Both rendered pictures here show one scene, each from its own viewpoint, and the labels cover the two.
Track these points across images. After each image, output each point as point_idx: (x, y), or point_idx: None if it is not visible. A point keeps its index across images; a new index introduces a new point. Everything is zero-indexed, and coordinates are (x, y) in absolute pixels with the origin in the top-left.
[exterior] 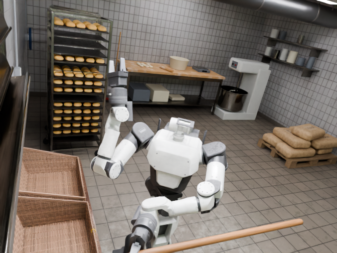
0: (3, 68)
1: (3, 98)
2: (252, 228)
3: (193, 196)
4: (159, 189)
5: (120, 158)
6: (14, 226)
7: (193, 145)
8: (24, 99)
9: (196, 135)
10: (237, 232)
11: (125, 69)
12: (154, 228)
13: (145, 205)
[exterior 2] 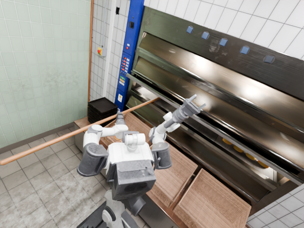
0: (277, 147)
1: (226, 125)
2: (59, 138)
3: (102, 130)
4: None
5: (155, 136)
6: (147, 88)
7: (116, 146)
8: (228, 135)
9: (118, 166)
10: (71, 132)
11: (188, 101)
12: (116, 122)
13: (125, 125)
